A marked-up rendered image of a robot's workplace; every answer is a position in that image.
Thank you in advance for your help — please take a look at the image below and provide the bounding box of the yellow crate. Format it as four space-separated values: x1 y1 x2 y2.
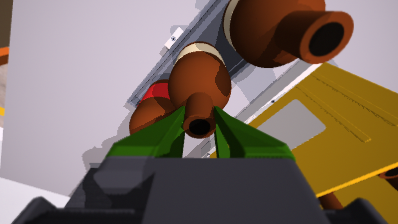
248 62 398 224

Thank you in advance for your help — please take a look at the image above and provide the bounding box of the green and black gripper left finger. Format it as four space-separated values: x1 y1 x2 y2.
105 106 185 158

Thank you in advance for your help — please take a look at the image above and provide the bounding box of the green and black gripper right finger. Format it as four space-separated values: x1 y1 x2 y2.
214 106 296 162

